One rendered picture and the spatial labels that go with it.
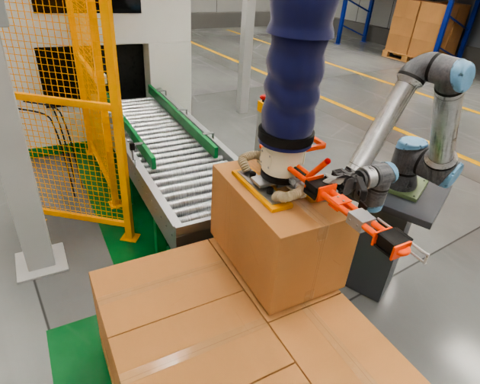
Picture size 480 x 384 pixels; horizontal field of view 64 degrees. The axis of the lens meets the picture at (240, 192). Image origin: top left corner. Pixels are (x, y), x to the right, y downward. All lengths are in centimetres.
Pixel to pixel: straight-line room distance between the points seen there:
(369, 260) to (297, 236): 115
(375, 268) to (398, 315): 32
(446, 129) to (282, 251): 93
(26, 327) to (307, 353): 158
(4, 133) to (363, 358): 201
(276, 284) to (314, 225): 27
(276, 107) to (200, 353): 96
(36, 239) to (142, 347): 132
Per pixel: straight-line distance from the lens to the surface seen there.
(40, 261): 282
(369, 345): 172
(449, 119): 189
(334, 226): 153
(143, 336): 164
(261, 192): 158
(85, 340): 239
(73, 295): 263
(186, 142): 311
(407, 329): 262
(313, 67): 142
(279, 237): 139
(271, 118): 148
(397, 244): 123
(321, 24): 139
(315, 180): 147
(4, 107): 232
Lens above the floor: 182
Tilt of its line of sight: 31 degrees down
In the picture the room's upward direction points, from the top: 4 degrees clockwise
